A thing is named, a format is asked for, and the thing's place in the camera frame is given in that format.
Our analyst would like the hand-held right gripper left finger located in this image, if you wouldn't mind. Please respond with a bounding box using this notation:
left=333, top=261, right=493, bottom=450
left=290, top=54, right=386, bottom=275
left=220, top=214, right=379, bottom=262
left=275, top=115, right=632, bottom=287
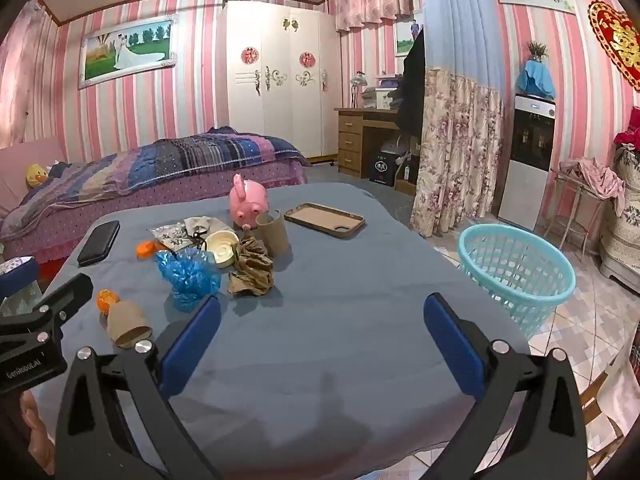
left=54, top=294, right=223, bottom=480

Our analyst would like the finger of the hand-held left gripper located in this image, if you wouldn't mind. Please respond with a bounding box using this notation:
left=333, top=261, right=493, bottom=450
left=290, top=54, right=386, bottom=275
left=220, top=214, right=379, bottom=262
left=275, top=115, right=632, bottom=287
left=0, top=273, right=95, bottom=343
left=0, top=257, right=40, bottom=302

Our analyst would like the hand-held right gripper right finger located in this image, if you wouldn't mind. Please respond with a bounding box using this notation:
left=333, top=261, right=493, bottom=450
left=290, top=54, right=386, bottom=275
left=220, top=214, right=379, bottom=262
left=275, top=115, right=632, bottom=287
left=422, top=292, right=588, bottom=480

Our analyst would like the squashed cardboard tube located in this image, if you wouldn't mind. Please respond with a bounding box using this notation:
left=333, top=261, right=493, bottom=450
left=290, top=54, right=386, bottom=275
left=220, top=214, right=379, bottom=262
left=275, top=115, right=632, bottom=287
left=106, top=301, right=153, bottom=350

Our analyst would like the blue plastic bag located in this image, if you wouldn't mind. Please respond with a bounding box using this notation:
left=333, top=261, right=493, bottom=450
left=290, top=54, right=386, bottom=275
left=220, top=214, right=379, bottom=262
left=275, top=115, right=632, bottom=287
left=155, top=247, right=222, bottom=313

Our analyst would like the teal plastic basket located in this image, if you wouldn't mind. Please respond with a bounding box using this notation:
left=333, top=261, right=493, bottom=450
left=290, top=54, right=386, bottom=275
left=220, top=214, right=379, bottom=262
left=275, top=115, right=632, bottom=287
left=458, top=223, right=577, bottom=338

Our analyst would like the brown paper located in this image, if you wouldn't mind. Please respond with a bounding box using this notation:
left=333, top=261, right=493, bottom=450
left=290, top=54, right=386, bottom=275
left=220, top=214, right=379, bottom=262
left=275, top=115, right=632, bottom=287
left=227, top=236, right=276, bottom=297

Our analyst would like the printed foil wrapper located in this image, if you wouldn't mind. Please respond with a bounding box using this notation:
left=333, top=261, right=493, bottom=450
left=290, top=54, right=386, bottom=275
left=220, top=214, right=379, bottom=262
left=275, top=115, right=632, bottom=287
left=150, top=221, right=201, bottom=252

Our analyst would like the person's left hand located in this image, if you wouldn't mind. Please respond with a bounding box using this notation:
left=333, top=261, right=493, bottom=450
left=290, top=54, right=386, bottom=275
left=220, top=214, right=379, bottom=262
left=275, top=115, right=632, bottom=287
left=19, top=389, right=56, bottom=462

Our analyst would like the black phone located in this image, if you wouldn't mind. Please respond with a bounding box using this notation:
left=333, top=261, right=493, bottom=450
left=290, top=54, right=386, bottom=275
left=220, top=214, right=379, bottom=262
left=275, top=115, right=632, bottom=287
left=76, top=220, right=121, bottom=267

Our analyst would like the yellow duck plush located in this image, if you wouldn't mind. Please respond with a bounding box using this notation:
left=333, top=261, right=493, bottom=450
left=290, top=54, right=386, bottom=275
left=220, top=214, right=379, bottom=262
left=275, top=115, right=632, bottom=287
left=25, top=162, right=50, bottom=190

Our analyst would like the pink headboard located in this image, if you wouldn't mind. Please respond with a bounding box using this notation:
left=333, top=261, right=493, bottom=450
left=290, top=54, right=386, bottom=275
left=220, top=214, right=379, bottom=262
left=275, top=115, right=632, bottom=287
left=0, top=140, right=68, bottom=211

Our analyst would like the bed with purple skirt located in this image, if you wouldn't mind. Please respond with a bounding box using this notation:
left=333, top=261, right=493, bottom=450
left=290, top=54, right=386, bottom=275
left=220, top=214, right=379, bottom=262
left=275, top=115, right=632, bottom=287
left=0, top=127, right=310, bottom=261

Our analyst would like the blue-grey table cloth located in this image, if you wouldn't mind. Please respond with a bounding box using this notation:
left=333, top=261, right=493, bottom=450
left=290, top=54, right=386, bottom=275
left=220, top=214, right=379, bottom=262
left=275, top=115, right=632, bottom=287
left=30, top=182, right=531, bottom=480

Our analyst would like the pink piggy bank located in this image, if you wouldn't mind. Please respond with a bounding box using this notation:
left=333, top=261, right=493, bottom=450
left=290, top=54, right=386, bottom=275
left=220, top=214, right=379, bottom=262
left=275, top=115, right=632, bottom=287
left=229, top=173, right=270, bottom=231

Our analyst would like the plaid blanket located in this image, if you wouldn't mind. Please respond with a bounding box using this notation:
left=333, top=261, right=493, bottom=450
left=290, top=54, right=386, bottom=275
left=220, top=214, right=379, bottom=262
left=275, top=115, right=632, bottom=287
left=5, top=127, right=311, bottom=226

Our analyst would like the pale printed cloth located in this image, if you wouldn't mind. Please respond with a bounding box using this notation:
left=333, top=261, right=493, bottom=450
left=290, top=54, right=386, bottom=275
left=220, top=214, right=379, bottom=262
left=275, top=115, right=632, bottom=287
left=597, top=345, right=640, bottom=441

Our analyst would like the tan phone case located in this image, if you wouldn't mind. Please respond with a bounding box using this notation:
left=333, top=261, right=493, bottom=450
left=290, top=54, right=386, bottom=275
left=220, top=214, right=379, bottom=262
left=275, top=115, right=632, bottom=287
left=284, top=202, right=366, bottom=240

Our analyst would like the white water dispenser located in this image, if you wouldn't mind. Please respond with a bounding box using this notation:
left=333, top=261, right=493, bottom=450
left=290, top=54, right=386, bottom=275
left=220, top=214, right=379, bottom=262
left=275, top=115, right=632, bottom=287
left=497, top=94, right=557, bottom=232

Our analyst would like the black box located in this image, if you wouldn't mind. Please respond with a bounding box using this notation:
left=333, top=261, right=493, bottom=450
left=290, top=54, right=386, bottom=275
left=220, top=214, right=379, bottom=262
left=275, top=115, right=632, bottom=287
left=369, top=150, right=398, bottom=188

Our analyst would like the metal stand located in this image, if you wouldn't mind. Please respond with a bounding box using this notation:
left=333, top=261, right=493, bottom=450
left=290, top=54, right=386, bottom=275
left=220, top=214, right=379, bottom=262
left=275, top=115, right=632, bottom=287
left=542, top=160, right=608, bottom=263

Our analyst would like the white bag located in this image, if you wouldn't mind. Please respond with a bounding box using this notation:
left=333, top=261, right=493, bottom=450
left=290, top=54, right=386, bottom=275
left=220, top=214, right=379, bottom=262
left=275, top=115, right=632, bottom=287
left=380, top=135, right=411, bottom=167

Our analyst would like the pink window curtain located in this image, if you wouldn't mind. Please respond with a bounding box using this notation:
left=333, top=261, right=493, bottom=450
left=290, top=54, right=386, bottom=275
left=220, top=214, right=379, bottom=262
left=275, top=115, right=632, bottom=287
left=0, top=0, right=61, bottom=148

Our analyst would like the floral covered appliance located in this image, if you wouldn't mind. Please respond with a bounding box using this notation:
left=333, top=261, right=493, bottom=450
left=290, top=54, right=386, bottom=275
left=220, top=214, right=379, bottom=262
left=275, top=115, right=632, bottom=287
left=597, top=147, right=640, bottom=281

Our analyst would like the pink cloth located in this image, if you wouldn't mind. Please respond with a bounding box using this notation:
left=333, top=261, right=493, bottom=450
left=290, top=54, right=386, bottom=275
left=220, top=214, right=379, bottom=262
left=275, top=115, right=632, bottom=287
left=560, top=157, right=626, bottom=216

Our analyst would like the wooden desk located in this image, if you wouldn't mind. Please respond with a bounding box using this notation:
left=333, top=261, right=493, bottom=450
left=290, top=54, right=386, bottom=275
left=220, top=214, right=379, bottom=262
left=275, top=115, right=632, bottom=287
left=334, top=106, right=418, bottom=178

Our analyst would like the blue and floral curtain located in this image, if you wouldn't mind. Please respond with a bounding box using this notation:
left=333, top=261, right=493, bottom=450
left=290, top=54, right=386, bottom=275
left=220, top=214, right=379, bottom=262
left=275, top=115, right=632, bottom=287
left=410, top=0, right=506, bottom=238

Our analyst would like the framed wedding poster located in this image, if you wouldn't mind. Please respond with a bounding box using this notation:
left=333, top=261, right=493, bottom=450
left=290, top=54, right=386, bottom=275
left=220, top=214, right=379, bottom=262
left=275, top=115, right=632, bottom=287
left=78, top=14, right=179, bottom=90

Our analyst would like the white wardrobe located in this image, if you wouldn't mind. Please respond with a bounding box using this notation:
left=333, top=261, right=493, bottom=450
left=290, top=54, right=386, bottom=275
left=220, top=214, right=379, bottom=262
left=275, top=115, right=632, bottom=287
left=225, top=1, right=337, bottom=160

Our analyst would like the white box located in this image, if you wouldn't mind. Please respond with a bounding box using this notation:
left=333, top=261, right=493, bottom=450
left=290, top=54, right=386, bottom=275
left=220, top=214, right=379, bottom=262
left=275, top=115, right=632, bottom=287
left=361, top=86, right=398, bottom=110

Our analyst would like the dark hanging garment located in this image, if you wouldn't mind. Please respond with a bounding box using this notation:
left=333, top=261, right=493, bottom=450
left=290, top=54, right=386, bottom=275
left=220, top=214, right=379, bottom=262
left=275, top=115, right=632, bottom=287
left=398, top=27, right=426, bottom=137

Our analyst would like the blue cloth cover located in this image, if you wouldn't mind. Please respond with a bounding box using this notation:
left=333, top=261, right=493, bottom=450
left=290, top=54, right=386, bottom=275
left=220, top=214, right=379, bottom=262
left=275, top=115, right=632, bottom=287
left=516, top=60, right=557, bottom=101

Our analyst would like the desk lamp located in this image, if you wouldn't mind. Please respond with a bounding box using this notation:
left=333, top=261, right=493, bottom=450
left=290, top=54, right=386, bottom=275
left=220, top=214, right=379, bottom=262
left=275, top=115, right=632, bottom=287
left=350, top=71, right=368, bottom=109

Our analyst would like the pink floral valance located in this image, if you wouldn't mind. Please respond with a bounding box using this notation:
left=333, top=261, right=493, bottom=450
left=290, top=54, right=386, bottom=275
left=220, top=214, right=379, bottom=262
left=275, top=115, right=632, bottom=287
left=334, top=0, right=425, bottom=32

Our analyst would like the small wall photo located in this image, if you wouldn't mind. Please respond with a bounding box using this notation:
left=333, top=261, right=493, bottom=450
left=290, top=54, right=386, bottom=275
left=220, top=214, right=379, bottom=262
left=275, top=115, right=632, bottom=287
left=395, top=20, right=423, bottom=57

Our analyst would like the red heart wall decoration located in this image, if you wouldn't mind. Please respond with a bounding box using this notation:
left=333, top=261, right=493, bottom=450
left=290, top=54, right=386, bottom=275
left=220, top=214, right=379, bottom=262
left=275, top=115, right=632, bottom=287
left=587, top=0, right=640, bottom=92

